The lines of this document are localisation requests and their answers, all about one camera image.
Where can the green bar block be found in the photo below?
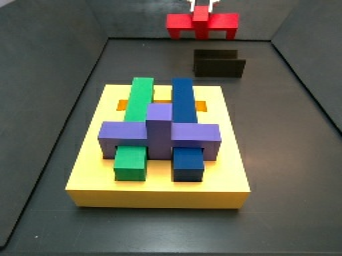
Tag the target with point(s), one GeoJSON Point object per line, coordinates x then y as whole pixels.
{"type": "Point", "coordinates": [131, 152]}

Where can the purple E-shaped block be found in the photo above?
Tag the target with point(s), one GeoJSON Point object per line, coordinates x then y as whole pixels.
{"type": "Point", "coordinates": [159, 142]}

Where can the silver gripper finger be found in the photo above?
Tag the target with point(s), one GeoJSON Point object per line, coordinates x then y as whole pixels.
{"type": "Point", "coordinates": [191, 2]}
{"type": "Point", "coordinates": [214, 2]}

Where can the black angle bracket stand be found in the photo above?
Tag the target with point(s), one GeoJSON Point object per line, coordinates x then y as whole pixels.
{"type": "Point", "coordinates": [218, 63]}

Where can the yellow base board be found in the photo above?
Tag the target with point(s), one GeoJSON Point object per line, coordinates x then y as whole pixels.
{"type": "Point", "coordinates": [223, 189]}

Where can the red E-shaped block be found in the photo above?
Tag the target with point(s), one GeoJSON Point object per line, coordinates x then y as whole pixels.
{"type": "Point", "coordinates": [202, 23]}

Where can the blue bar block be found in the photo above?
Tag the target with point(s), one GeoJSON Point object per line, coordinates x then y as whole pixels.
{"type": "Point", "coordinates": [187, 153]}

